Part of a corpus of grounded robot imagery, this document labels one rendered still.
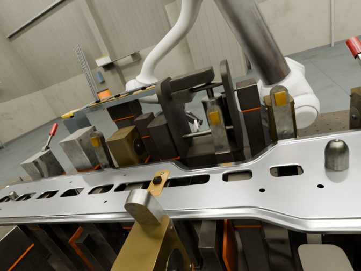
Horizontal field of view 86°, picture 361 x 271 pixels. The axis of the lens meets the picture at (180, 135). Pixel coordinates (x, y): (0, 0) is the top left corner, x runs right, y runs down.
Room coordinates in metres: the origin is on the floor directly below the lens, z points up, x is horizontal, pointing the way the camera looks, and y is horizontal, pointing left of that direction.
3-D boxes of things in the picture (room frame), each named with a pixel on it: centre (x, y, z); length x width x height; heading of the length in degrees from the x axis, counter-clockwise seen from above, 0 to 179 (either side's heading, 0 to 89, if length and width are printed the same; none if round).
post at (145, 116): (0.61, 0.09, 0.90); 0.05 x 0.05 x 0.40; 68
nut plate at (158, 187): (0.38, 0.08, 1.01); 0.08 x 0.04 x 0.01; 158
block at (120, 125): (0.77, 0.17, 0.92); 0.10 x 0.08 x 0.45; 68
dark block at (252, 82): (0.49, -0.21, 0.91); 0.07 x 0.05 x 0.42; 158
